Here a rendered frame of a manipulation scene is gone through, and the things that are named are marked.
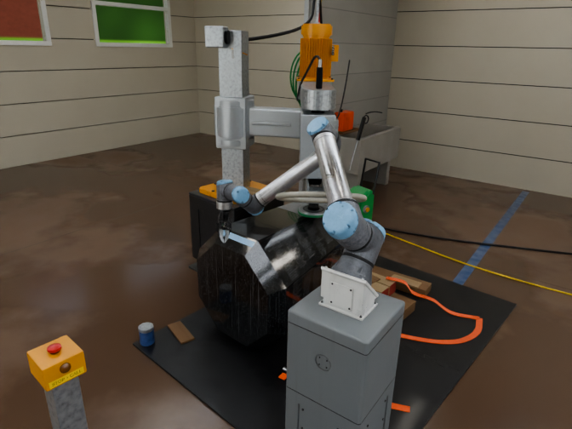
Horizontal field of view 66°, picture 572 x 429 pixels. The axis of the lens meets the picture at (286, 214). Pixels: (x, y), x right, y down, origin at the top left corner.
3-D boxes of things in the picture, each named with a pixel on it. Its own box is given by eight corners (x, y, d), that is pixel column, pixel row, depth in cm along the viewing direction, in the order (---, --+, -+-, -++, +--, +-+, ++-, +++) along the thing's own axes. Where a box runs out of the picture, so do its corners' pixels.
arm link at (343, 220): (374, 241, 187) (340, 125, 233) (357, 223, 175) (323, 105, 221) (343, 255, 192) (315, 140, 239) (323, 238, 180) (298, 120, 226)
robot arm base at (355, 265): (374, 292, 199) (382, 272, 201) (363, 279, 183) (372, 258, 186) (338, 279, 209) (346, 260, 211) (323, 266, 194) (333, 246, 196)
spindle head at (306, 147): (298, 168, 327) (300, 106, 311) (328, 169, 326) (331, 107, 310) (299, 182, 293) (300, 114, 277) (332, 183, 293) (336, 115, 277)
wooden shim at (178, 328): (167, 326, 322) (167, 324, 322) (180, 322, 328) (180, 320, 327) (180, 344, 304) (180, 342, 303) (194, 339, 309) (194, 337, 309)
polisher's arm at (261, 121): (208, 137, 358) (207, 105, 349) (222, 130, 389) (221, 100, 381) (299, 143, 344) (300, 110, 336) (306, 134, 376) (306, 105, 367)
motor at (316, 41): (296, 78, 356) (298, 25, 341) (334, 79, 355) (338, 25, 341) (296, 81, 329) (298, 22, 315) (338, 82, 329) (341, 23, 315)
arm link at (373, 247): (380, 270, 199) (393, 235, 203) (363, 254, 187) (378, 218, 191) (351, 262, 209) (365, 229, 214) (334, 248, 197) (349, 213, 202)
